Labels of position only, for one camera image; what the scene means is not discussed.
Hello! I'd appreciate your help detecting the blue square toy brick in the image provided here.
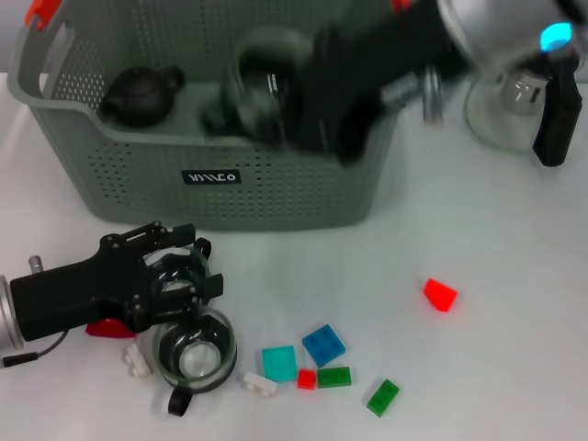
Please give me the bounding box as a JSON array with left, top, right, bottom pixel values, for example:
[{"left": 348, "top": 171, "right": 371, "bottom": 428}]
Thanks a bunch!
[{"left": 301, "top": 323, "right": 346, "bottom": 368}]

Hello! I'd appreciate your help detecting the left gripper cable with plug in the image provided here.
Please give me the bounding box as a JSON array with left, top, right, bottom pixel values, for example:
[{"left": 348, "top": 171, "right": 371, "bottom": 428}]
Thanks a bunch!
[{"left": 0, "top": 331, "right": 70, "bottom": 368}]

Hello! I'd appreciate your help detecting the gripper cable with plug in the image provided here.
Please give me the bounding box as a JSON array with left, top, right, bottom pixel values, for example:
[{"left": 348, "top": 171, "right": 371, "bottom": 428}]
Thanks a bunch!
[
  {"left": 0, "top": 331, "right": 70, "bottom": 368},
  {"left": 380, "top": 66, "right": 446, "bottom": 126}
]

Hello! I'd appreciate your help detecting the grey perforated plastic storage bin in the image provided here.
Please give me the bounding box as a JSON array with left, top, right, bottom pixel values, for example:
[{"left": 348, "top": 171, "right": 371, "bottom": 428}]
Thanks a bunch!
[{"left": 6, "top": 0, "right": 420, "bottom": 232}]

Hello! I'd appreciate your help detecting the white toy brick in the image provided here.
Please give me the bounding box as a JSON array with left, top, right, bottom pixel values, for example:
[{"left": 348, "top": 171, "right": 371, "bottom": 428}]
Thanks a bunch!
[
  {"left": 236, "top": 370, "right": 280, "bottom": 399},
  {"left": 121, "top": 342, "right": 157, "bottom": 378}
]

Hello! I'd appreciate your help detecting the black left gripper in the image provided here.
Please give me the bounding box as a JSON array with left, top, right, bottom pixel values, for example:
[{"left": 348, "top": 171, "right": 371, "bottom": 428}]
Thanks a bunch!
[{"left": 8, "top": 221, "right": 226, "bottom": 343}]

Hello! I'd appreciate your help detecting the right gripper cable with plug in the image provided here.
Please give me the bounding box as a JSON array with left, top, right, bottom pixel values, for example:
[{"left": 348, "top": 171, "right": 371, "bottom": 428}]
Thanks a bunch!
[{"left": 380, "top": 66, "right": 446, "bottom": 126}]

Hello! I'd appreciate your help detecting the green two-stud toy brick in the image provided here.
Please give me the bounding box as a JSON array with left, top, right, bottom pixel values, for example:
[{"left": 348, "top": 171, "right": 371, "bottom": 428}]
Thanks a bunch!
[
  {"left": 316, "top": 366, "right": 354, "bottom": 390},
  {"left": 366, "top": 379, "right": 401, "bottom": 418}
]

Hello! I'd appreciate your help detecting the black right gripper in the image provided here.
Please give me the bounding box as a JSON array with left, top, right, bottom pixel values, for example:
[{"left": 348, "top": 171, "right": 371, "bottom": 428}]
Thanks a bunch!
[{"left": 297, "top": 0, "right": 466, "bottom": 165}]

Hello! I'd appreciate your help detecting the dark red long toy brick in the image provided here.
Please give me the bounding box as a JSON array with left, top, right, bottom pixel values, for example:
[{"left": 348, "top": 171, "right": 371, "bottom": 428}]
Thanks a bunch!
[{"left": 85, "top": 319, "right": 139, "bottom": 341}]

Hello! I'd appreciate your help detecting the dark clay teapot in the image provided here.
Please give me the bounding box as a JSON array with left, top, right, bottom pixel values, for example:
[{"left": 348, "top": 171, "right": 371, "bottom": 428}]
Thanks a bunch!
[{"left": 99, "top": 64, "right": 187, "bottom": 128}]

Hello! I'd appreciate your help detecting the glass pitcher with black handle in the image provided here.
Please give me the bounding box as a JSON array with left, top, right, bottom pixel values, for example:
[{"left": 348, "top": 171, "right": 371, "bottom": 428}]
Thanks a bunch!
[{"left": 463, "top": 48, "right": 583, "bottom": 169}]

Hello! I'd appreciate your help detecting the red sloped toy brick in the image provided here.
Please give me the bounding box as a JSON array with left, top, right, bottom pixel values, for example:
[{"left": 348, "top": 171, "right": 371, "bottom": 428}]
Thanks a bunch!
[{"left": 422, "top": 277, "right": 459, "bottom": 313}]

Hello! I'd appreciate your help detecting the cyan square toy brick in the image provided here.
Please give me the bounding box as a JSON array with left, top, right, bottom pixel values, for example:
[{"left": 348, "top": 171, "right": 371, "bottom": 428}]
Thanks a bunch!
[{"left": 261, "top": 345, "right": 299, "bottom": 382}]

